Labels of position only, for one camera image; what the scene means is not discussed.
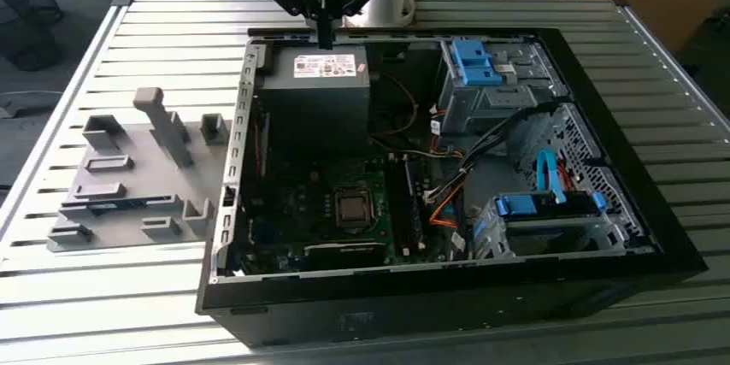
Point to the white floor stand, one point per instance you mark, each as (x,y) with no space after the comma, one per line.
(23,102)

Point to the black open PC case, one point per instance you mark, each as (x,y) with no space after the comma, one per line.
(399,309)

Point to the green RAM stick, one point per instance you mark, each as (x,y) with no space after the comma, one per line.
(111,206)

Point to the blue empty disk carrier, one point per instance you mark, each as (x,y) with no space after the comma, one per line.
(473,61)

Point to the black mesh waste basket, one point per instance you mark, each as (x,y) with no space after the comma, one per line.
(28,31)

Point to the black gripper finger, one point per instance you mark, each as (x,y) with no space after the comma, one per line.
(294,6)
(357,4)

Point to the blue carrier with disk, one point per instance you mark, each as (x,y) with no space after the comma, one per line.
(522,204)

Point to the tall metal disk bay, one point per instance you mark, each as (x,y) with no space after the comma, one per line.
(502,100)

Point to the RAM slot black clips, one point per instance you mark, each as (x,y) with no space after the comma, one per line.
(406,211)

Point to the black graphics card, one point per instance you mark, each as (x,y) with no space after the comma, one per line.
(342,251)

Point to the silver CPU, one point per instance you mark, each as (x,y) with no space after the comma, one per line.
(354,207)

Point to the RAM slot white clips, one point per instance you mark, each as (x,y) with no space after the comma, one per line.
(398,207)

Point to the grey power supply unit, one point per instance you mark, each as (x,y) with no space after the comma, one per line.
(319,95)

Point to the green motherboard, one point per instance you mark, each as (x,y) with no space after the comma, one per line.
(297,211)

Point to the grey parts rack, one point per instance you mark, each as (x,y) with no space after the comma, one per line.
(143,168)

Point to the CPU socket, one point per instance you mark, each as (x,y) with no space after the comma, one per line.
(354,225)

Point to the low metal disk bay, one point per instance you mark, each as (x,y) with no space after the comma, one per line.
(570,232)

